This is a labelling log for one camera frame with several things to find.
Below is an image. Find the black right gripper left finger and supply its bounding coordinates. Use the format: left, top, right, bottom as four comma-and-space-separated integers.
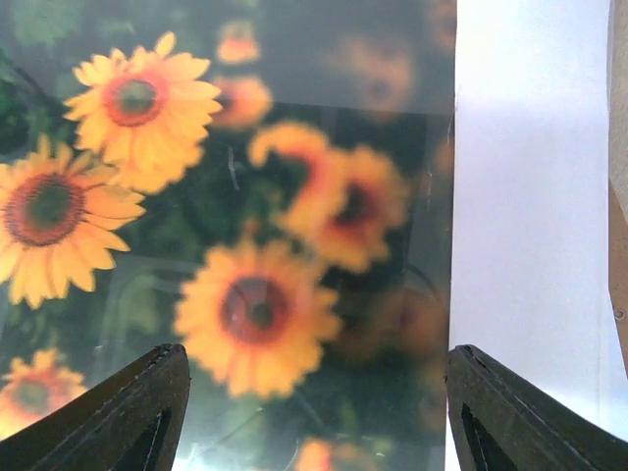
1, 343, 190, 470

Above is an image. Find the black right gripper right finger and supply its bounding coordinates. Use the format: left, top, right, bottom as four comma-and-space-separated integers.
445, 344, 627, 470

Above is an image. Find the white mat board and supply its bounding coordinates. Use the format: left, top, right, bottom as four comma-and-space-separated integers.
449, 1, 627, 443

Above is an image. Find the sunflower photo print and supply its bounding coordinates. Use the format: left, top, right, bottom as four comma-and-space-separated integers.
1, 1, 458, 470

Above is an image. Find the brown frame backing board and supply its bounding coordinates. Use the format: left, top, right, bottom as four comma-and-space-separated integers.
607, 0, 627, 360

